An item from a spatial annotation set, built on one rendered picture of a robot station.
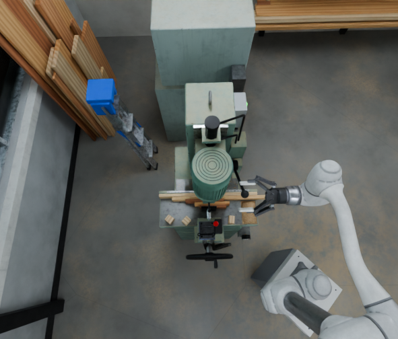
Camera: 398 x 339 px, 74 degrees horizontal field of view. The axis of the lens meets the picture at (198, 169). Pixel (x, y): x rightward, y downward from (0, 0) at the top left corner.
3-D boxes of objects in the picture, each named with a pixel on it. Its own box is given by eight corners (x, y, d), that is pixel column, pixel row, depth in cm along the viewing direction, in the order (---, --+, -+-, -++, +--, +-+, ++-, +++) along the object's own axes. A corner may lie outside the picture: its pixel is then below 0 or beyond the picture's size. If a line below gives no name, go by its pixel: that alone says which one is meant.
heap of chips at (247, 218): (242, 223, 161) (243, 222, 157) (240, 201, 165) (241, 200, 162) (257, 223, 161) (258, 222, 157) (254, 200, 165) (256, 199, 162)
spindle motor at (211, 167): (192, 203, 135) (190, 185, 106) (192, 170, 141) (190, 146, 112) (227, 202, 135) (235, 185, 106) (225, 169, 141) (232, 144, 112)
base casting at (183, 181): (174, 230, 178) (173, 229, 169) (175, 151, 197) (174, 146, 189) (241, 229, 178) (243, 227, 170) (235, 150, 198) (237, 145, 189)
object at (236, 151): (227, 158, 148) (231, 147, 134) (227, 144, 151) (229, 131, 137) (243, 158, 148) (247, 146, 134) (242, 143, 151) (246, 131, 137)
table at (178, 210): (159, 243, 163) (158, 243, 157) (161, 195, 173) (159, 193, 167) (258, 241, 163) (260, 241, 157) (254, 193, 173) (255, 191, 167)
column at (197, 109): (190, 177, 181) (184, 124, 113) (189, 147, 189) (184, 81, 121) (222, 176, 181) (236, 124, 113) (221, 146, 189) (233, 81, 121)
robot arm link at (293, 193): (295, 182, 126) (282, 182, 126) (302, 190, 118) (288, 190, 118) (293, 200, 129) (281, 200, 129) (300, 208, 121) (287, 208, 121)
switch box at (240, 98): (229, 128, 135) (234, 110, 120) (229, 110, 139) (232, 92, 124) (242, 127, 135) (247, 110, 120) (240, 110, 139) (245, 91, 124)
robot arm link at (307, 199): (291, 190, 131) (300, 176, 120) (323, 190, 131) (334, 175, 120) (297, 210, 125) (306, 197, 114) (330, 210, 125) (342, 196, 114)
